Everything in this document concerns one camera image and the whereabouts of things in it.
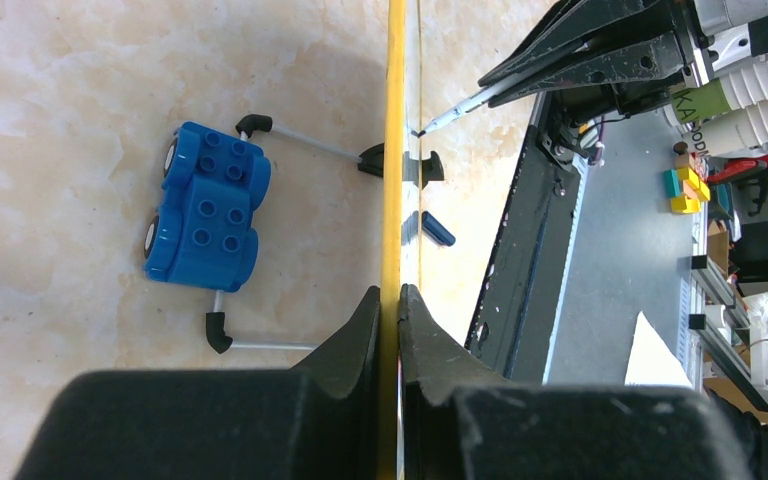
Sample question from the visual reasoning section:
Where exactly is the white paper sheet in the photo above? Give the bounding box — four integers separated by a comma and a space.
624, 312, 693, 389

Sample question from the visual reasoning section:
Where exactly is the stack of paper cups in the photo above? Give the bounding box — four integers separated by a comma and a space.
664, 58, 768, 158

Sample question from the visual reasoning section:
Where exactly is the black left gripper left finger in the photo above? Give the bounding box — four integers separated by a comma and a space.
17, 287, 380, 479

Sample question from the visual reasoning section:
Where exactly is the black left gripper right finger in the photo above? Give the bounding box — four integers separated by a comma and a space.
398, 284, 750, 479

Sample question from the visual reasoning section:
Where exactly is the yellow framed whiteboard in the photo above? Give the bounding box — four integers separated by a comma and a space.
203, 0, 446, 480

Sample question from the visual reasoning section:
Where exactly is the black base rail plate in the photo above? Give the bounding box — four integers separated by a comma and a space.
464, 93, 587, 384

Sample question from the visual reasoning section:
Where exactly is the white whiteboard marker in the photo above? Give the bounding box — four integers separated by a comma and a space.
411, 73, 539, 138

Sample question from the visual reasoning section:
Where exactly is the blue marker cap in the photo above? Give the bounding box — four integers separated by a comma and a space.
421, 211, 456, 247

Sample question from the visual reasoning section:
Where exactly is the blue toy car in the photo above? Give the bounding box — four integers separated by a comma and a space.
143, 122, 272, 292

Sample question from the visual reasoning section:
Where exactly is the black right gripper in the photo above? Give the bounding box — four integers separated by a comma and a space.
478, 0, 768, 108

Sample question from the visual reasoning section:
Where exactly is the colourful toy block stack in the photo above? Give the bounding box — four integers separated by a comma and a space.
661, 141, 711, 215

